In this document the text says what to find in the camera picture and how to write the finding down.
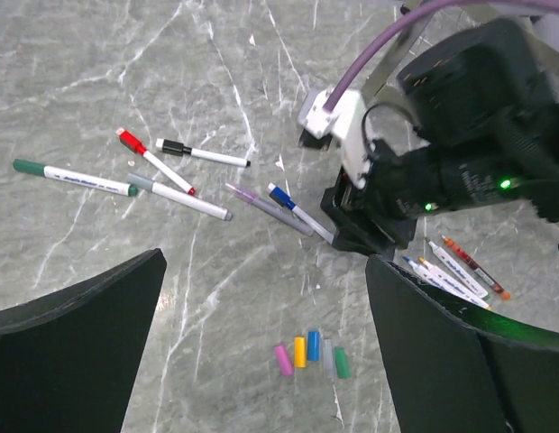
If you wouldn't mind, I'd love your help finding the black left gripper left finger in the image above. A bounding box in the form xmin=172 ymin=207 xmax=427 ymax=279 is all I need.
xmin=0 ymin=248 xmax=167 ymax=432

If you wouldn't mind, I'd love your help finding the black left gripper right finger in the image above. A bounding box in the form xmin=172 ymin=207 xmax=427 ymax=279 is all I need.
xmin=366 ymin=255 xmax=559 ymax=432

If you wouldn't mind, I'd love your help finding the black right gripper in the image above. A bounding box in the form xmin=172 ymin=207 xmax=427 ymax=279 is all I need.
xmin=320 ymin=140 xmax=446 ymax=257

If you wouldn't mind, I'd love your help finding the white marker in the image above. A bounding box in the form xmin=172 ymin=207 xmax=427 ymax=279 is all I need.
xmin=425 ymin=237 xmax=490 ymax=300

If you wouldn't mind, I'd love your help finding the yellow cap marker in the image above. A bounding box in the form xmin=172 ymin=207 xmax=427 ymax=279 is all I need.
xmin=418 ymin=257 xmax=491 ymax=310

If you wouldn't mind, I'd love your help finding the green pen cap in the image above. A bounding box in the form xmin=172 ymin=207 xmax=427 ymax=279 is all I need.
xmin=334 ymin=346 xmax=351 ymax=379

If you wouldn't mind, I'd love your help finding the clear pen cap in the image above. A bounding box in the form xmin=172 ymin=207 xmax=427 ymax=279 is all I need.
xmin=322 ymin=338 xmax=336 ymax=382

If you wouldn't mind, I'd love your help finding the light blue pen cap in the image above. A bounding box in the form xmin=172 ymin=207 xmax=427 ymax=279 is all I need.
xmin=307 ymin=330 xmax=321 ymax=362

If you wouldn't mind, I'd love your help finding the yellow pen cap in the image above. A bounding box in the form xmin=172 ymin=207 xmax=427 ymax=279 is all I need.
xmin=293 ymin=336 xmax=307 ymax=368

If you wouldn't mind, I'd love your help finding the pink pen cap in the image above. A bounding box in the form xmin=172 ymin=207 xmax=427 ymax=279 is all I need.
xmin=273 ymin=345 xmax=294 ymax=376

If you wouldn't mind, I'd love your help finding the green cap marker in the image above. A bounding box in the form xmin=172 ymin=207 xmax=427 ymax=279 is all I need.
xmin=13 ymin=159 xmax=139 ymax=197

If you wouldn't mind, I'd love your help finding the gray cap marker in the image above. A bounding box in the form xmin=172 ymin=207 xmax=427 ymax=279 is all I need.
xmin=126 ymin=172 xmax=233 ymax=221

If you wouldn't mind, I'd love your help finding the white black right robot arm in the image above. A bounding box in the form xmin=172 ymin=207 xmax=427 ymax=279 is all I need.
xmin=321 ymin=18 xmax=559 ymax=255

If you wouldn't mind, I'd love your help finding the stainless steel dish rack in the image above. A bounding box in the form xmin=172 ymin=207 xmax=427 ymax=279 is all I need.
xmin=361 ymin=5 xmax=498 ymax=108

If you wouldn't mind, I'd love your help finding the black cap marker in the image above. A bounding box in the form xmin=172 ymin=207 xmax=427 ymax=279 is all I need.
xmin=155 ymin=138 xmax=252 ymax=168

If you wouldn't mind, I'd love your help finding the red cap marker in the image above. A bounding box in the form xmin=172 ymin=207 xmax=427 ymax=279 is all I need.
xmin=115 ymin=128 xmax=196 ymax=196

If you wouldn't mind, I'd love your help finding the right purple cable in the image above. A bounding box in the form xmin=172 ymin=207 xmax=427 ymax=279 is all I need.
xmin=322 ymin=0 xmax=559 ymax=113

